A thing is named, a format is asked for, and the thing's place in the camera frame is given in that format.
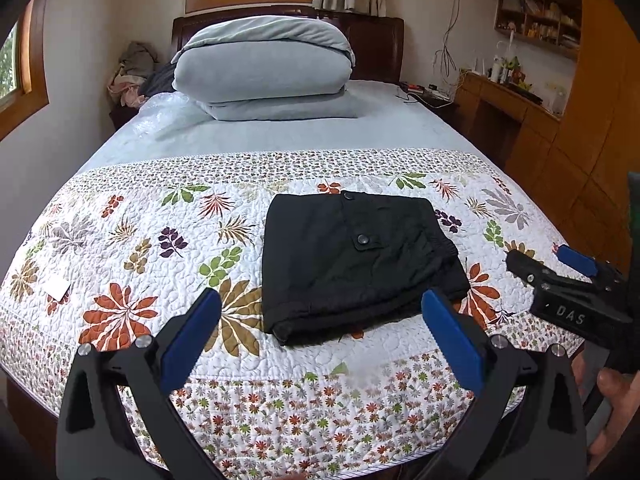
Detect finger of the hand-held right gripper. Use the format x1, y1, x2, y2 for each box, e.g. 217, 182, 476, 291
505, 249, 547, 287
556, 244, 603, 281

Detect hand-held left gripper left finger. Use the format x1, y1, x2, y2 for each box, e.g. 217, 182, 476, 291
55, 287, 223, 480

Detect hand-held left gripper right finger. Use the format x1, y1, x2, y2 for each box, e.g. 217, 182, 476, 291
421, 289, 588, 480

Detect black pants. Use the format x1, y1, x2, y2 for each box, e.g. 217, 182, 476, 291
262, 191, 472, 347

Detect person's right hand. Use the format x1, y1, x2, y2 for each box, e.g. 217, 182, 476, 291
572, 355, 640, 466

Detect floral quilt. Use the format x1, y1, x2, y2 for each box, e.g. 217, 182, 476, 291
0, 147, 588, 478

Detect white card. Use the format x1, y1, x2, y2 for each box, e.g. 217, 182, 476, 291
42, 275, 72, 302

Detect dark wooden nightstand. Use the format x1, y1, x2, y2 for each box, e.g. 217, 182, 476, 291
397, 80, 458, 126

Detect light blue bed sheet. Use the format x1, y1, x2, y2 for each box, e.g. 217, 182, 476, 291
75, 79, 481, 173

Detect dark grey cloth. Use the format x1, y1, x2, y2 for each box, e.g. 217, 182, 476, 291
139, 62, 177, 97

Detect dark wooden headboard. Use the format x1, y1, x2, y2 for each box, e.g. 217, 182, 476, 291
171, 15, 405, 83

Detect pile of crumpled clothes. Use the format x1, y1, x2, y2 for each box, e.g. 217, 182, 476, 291
109, 41, 161, 108

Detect light blue folded duvet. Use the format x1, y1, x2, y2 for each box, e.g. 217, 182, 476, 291
171, 15, 373, 122

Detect arched wooden window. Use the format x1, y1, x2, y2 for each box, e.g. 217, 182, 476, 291
0, 0, 51, 141

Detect wooden wall shelf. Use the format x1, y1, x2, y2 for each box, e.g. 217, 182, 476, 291
494, 0, 583, 61

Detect hanging cables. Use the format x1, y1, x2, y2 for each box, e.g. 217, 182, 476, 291
434, 0, 463, 91

